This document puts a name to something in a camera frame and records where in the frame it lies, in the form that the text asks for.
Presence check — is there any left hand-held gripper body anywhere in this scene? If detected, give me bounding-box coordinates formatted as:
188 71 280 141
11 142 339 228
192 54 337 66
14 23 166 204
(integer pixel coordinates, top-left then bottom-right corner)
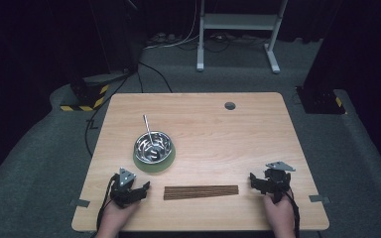
110 167 137 209

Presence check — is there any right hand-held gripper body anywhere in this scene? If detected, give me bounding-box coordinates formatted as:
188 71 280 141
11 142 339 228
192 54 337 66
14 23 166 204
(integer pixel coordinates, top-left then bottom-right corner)
261 161 296 203

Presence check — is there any row of brown wooden chopsticks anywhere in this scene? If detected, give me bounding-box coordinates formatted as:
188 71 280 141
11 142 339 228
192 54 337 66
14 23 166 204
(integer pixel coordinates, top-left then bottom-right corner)
163 184 240 201

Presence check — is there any person's left hand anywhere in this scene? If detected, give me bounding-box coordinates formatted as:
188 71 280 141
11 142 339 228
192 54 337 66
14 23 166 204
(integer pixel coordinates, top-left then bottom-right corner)
99 197 141 234

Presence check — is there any person's right hand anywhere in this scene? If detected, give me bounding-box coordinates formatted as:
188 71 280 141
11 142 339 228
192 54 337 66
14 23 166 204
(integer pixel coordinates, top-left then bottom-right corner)
262 190 296 237

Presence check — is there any metal bowl on green base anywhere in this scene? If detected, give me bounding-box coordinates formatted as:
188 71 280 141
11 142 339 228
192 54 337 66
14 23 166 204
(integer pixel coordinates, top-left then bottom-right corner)
132 145 177 174

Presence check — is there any grey tape piece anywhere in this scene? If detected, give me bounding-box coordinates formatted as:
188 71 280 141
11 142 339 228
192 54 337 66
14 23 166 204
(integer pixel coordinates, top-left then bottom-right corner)
309 194 331 204
68 198 91 209

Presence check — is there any metal spoon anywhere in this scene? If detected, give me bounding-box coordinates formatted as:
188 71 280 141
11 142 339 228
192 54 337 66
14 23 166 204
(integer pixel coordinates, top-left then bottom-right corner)
142 114 160 158

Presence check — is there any black yellow striped stand base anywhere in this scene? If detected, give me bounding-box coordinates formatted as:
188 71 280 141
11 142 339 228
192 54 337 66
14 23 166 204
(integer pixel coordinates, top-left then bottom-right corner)
60 72 110 113

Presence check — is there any power strip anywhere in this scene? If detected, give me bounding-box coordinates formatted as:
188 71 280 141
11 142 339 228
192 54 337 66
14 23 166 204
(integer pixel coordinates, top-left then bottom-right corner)
146 32 181 47

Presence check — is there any white metal stand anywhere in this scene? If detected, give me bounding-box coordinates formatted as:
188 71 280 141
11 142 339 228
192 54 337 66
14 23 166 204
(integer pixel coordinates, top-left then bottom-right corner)
195 0 289 74

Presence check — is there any left hand-held gripper cable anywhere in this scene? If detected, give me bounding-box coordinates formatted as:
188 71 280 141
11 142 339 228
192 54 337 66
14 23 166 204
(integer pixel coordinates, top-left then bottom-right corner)
95 174 119 232

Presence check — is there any hand-held gripper cable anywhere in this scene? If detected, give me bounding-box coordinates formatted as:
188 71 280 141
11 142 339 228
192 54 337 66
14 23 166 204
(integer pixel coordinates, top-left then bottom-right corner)
95 174 119 232
283 188 301 238

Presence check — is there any right hand-held gripper cable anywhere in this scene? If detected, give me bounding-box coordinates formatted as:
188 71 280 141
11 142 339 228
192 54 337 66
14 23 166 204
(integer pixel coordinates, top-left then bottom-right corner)
283 188 301 238

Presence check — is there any black floor cable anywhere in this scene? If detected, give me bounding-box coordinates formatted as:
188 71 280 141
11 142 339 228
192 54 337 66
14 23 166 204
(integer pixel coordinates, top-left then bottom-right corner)
84 60 174 159

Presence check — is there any white floor cable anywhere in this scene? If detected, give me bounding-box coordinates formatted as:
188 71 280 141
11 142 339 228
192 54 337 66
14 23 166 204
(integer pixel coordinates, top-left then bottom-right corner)
143 0 201 51

